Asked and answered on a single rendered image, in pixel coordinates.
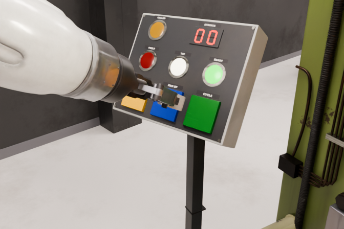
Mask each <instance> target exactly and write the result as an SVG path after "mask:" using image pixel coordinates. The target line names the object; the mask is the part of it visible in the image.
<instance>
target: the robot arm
mask: <svg viewBox="0 0 344 229"><path fill-rule="evenodd" d="M0 87H4V88H8V89H12V90H16V91H21V92H25V93H31V94H39V95H45V94H58V95H60V96H63V97H70V98H74V99H82V100H84V99H85V100H89V101H90V102H95V101H98V100H101V101H104V102H109V103H114V102H118V101H120V100H122V99H123V98H124V97H125V96H128V97H131V98H139V99H143V100H146V99H150V100H152V101H154V102H155V101H157V103H158V104H161V107H163V108H167V107H169V108H172V109H175V110H179V111H182V108H183V105H184V101H185V97H184V96H182V95H179V94H177V93H176V92H175V91H172V90H170V89H168V88H166V87H165V86H164V85H163V84H161V83H160V84H155V83H154V85H153V84H152V81H151V80H148V79H146V78H144V77H143V76H142V75H141V74H138V73H135V72H134V68H133V65H132V63H131V62H130V60H129V59H128V58H126V57H125V56H123V55H121V54H118V53H117V52H116V50H115V49H114V47H113V46H112V45H110V44H109V43H107V42H105V41H103V40H101V39H99V38H97V37H95V36H93V35H92V34H90V33H89V32H87V31H85V30H82V29H80V28H78V27H77V26H76V25H75V24H74V23H73V22H72V21H71V20H70V19H69V18H68V17H66V15H65V14H64V13H63V12H62V11H61V10H60V9H58V8H57V7H56V6H54V5H53V4H51V3H50V2H48V1H47V0H0Z"/></svg>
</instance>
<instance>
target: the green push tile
mask: <svg viewBox="0 0 344 229"><path fill-rule="evenodd" d="M220 105H221V102H219V101H216V100H212V99H208V98H204V97H200V96H196V95H192V96H191V99H190V102H189V106H188V109H187V112H186V115H185V118H184V122H183V125H184V126H187V127H190V128H193V129H196V130H200V131H203V132H206V133H209V134H212V131H213V128H214V124H215V122H216V118H217V115H218V112H219V109H220Z"/></svg>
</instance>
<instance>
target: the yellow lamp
mask: <svg viewBox="0 0 344 229"><path fill-rule="evenodd" d="M163 31H164V25H163V23H161V22H156V23H154V24H153V25H152V27H151V29H150V35H151V36H152V37H153V38H158V37H159V36H161V35H162V33H163Z"/></svg>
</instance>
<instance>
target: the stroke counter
mask: <svg viewBox="0 0 344 229"><path fill-rule="evenodd" d="M199 30H200V31H203V34H202V35H198V32H199ZM199 30H197V33H196V35H197V36H199V37H201V40H200V41H196V38H197V36H195V40H194V41H195V42H197V43H200V42H202V39H203V37H202V36H204V32H205V31H204V29H199ZM211 32H216V35H215V37H211V36H210V35H211ZM216 37H217V31H214V30H212V31H210V33H209V36H208V39H207V43H208V41H209V38H213V39H214V41H213V43H208V44H210V45H212V44H214V43H215V40H216Z"/></svg>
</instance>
